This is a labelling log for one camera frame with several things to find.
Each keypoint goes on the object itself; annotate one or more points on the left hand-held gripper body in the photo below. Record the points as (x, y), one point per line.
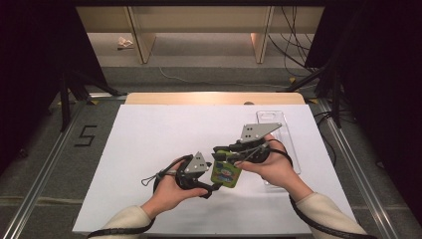
(195, 164)

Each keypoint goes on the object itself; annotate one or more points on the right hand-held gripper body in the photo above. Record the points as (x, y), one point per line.
(258, 132)

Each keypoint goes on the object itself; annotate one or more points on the green cartoon phone case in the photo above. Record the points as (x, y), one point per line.
(225, 176)

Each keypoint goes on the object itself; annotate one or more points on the clear plastic tray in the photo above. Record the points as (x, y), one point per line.
(270, 117)

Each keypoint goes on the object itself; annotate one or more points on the person's left hand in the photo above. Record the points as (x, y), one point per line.
(172, 194)

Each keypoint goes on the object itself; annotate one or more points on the person's right hand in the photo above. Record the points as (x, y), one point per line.
(275, 169)

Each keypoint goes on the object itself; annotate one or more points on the dark table grommet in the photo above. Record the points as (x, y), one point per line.
(249, 103)

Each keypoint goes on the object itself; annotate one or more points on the light wooden table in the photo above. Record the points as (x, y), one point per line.
(199, 98)

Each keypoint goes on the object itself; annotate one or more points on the white table mat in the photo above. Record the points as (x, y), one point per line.
(139, 139)

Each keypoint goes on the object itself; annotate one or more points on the yellow floor tape piece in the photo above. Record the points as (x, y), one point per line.
(292, 80)
(93, 102)
(312, 100)

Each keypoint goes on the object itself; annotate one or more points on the black tripod stand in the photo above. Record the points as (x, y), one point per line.
(336, 99)
(64, 99)

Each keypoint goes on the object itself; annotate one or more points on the light wooden desk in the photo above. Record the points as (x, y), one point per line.
(199, 20)

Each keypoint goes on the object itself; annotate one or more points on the dark curtain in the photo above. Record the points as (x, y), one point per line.
(381, 83)
(30, 66)

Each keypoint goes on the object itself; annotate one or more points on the crumpled white paper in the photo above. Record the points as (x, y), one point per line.
(125, 42)

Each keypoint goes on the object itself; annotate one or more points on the metal floor rail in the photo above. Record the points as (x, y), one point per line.
(40, 184)
(358, 172)

